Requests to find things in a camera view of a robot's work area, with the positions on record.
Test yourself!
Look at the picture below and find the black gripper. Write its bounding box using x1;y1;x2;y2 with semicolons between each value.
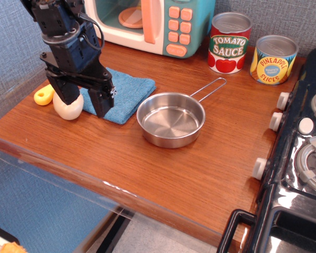
42;22;116;118

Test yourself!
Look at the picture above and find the tomato sauce can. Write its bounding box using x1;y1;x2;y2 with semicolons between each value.
208;12;252;74

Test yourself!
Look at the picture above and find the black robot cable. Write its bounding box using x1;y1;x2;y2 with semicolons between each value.
78;12;105;51

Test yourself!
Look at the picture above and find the orange plate inside microwave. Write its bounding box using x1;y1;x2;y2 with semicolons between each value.
118;7;143;29

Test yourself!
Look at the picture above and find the white stove knob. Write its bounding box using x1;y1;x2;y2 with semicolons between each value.
252;158;268;180
269;112;283;132
276;92;290;111

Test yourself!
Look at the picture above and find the stainless steel pot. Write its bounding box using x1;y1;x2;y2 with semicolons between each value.
136;77;226;149

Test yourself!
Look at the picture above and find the black oven door handle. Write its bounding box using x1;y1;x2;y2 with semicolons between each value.
216;209;256;253

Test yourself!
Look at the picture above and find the orange fuzzy object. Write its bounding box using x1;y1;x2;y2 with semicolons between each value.
0;242;27;253

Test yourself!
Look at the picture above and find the black toy stove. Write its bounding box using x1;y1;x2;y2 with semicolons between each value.
216;45;316;253

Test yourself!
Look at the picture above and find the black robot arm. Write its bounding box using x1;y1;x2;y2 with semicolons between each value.
22;1;116;118

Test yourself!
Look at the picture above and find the pineapple slices can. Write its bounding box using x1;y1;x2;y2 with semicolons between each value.
250;35;299;85

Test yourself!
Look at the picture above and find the beige toy potato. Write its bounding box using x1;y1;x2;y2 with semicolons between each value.
53;93;84;121

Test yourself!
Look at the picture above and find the yellow handled toy knife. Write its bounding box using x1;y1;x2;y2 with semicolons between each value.
34;84;55;106

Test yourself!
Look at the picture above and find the teal toy microwave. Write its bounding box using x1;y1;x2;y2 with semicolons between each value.
84;1;215;59

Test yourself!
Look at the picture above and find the white stove button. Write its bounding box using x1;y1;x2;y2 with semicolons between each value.
298;118;314;135

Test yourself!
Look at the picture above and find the blue folded towel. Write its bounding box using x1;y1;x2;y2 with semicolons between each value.
78;67;156;125

